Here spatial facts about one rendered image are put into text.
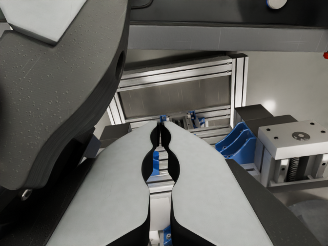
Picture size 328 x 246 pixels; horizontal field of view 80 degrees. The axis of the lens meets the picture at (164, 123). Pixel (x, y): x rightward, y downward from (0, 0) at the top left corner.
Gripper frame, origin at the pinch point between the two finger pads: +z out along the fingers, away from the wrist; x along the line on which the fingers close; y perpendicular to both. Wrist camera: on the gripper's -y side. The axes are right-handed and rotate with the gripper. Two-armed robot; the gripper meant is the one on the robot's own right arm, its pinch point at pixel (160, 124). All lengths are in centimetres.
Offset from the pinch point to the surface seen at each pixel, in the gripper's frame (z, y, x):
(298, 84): 123, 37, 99
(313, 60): 123, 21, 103
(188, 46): 27.0, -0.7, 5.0
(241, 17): 39.1, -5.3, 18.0
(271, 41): 27.1, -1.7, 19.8
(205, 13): 38.9, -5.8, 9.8
